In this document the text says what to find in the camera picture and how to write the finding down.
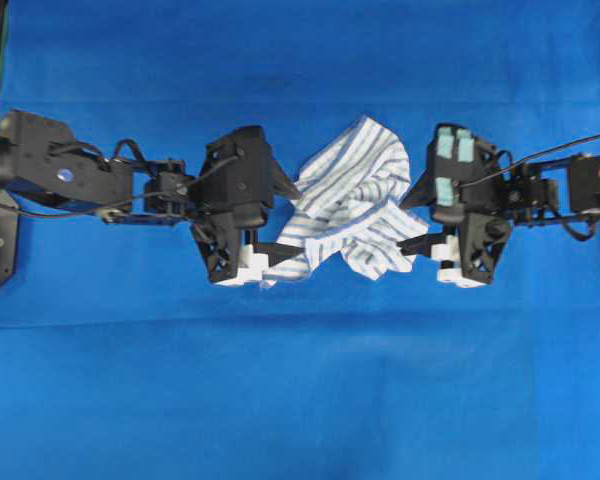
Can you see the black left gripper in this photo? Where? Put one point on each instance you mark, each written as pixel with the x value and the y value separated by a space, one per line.
pixel 239 176

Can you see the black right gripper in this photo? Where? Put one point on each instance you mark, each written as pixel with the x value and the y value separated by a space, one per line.
pixel 463 191

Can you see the white blue-striped towel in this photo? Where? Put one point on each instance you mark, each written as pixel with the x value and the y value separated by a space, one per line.
pixel 349 205

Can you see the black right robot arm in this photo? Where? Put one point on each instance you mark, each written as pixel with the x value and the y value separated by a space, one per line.
pixel 539 192

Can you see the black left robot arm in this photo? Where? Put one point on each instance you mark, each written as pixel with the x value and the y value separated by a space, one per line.
pixel 44 162

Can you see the blue table cloth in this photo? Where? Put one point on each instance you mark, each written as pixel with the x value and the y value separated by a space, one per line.
pixel 119 360

